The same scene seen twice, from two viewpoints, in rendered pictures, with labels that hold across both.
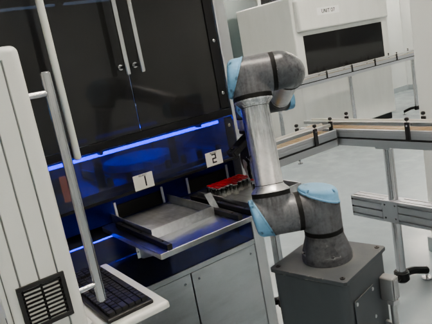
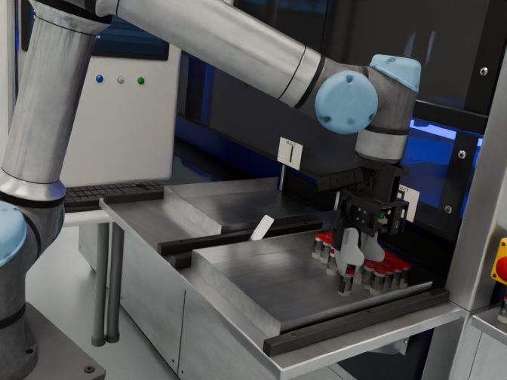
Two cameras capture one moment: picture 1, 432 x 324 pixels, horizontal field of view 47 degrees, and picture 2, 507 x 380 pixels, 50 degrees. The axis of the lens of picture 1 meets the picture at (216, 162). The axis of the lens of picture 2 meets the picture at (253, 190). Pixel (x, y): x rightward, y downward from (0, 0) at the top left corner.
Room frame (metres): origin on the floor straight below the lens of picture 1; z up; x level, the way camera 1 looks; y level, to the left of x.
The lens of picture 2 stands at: (1.74, -0.97, 1.32)
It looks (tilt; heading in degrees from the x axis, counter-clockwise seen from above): 17 degrees down; 86
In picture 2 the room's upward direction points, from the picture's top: 7 degrees clockwise
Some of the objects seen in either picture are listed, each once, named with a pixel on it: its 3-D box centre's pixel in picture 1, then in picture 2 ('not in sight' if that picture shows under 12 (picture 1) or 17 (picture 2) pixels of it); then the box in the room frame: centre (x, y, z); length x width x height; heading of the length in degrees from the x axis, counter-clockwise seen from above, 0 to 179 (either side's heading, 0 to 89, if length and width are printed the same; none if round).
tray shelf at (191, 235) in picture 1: (209, 209); (270, 247); (1.85, 0.06, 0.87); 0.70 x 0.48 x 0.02; 123
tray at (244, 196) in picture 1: (247, 191); (310, 274); (1.91, -0.10, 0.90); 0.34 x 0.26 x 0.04; 33
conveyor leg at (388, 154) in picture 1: (395, 215); not in sight; (2.48, -0.88, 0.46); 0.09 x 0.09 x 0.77; 33
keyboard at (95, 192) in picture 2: (102, 288); (102, 195); (1.43, 0.41, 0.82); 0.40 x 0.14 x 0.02; 33
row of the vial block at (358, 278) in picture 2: (234, 186); (346, 262); (1.99, -0.06, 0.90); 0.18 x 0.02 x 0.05; 123
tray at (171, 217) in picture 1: (161, 214); (253, 204); (1.82, 0.24, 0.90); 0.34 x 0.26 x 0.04; 33
